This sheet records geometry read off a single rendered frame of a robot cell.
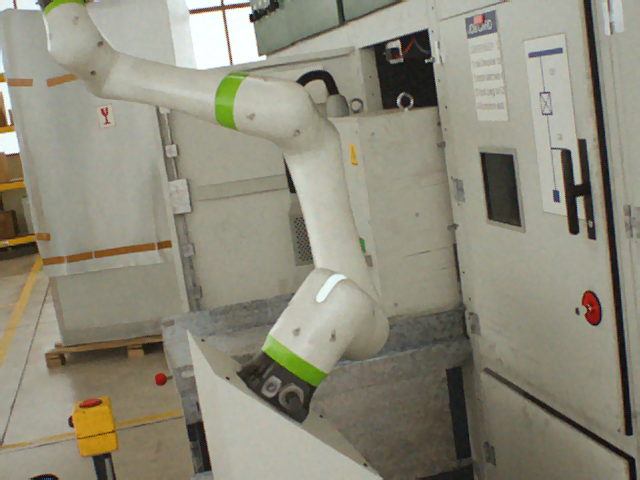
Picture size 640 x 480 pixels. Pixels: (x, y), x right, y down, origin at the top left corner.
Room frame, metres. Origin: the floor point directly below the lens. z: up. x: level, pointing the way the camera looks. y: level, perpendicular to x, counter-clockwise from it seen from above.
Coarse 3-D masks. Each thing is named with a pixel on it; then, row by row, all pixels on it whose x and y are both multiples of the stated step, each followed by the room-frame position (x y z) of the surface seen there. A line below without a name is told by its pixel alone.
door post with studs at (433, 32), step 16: (432, 0) 2.10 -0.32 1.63; (432, 16) 2.11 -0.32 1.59; (432, 32) 2.13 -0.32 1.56; (432, 48) 2.15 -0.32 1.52; (448, 128) 2.11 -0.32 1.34; (448, 144) 2.12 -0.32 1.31; (448, 160) 2.13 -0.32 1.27; (448, 176) 2.16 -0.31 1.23; (464, 256) 2.11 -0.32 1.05; (464, 272) 2.12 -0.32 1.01; (464, 288) 2.13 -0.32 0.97; (464, 304) 2.15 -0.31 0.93; (480, 384) 2.10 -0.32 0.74; (480, 400) 2.11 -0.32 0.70; (480, 416) 2.12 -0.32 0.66
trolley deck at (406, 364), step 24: (216, 336) 2.54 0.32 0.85; (240, 336) 2.50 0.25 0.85; (264, 336) 2.46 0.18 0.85; (168, 360) 2.37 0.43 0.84; (192, 360) 2.31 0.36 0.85; (384, 360) 2.08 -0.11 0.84; (408, 360) 2.10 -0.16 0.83; (432, 360) 2.11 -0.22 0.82; (456, 360) 2.12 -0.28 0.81; (336, 384) 2.06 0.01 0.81; (360, 384) 2.07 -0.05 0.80; (192, 408) 1.99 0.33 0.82
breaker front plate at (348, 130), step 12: (348, 132) 2.24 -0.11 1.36; (348, 144) 2.26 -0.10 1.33; (360, 144) 2.16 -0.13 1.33; (348, 156) 2.27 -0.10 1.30; (360, 156) 2.17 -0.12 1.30; (348, 168) 2.29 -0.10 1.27; (360, 168) 2.18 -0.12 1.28; (348, 180) 2.31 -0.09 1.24; (360, 180) 2.20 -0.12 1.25; (348, 192) 2.32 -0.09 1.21; (360, 192) 2.21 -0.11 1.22; (360, 204) 2.23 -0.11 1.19; (360, 216) 2.24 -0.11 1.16; (360, 228) 2.26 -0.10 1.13; (372, 228) 2.16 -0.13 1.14; (372, 240) 2.17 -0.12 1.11; (372, 252) 2.18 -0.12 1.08; (372, 276) 2.21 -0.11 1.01
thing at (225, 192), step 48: (336, 48) 2.76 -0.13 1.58; (192, 144) 2.81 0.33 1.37; (240, 144) 2.80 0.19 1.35; (192, 192) 2.81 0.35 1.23; (240, 192) 2.79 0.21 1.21; (288, 192) 2.80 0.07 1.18; (192, 240) 2.81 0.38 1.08; (240, 240) 2.81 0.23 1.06; (192, 288) 2.79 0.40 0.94; (240, 288) 2.81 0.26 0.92; (288, 288) 2.80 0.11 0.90
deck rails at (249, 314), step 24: (192, 312) 2.58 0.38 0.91; (216, 312) 2.59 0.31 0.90; (240, 312) 2.61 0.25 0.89; (264, 312) 2.62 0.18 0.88; (456, 312) 2.16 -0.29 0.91; (168, 336) 2.56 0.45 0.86; (408, 336) 2.13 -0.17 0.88; (432, 336) 2.14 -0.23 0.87; (456, 336) 2.15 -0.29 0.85; (240, 360) 2.05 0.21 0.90; (192, 384) 2.02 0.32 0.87
